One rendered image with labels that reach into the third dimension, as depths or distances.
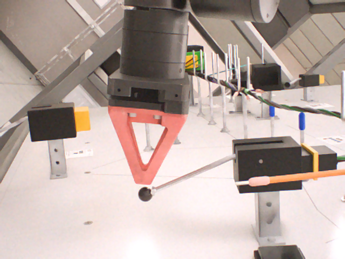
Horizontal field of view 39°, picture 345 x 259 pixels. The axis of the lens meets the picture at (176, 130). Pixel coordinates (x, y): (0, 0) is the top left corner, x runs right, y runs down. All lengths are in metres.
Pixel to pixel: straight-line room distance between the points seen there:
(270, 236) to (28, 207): 0.29
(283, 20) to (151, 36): 1.15
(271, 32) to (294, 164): 1.09
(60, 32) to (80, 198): 7.49
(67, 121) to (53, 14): 7.45
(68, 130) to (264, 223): 0.33
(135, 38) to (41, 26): 7.73
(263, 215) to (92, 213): 0.20
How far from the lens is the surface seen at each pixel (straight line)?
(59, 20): 8.10
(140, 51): 0.41
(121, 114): 0.41
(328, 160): 0.46
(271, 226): 0.47
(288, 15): 1.53
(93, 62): 1.33
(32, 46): 8.13
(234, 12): 0.39
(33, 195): 0.66
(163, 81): 0.40
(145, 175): 0.44
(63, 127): 0.69
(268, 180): 0.31
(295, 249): 0.44
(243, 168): 0.44
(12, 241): 0.53
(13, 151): 0.91
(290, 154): 0.44
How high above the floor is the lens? 1.10
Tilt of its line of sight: level
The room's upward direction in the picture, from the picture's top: 48 degrees clockwise
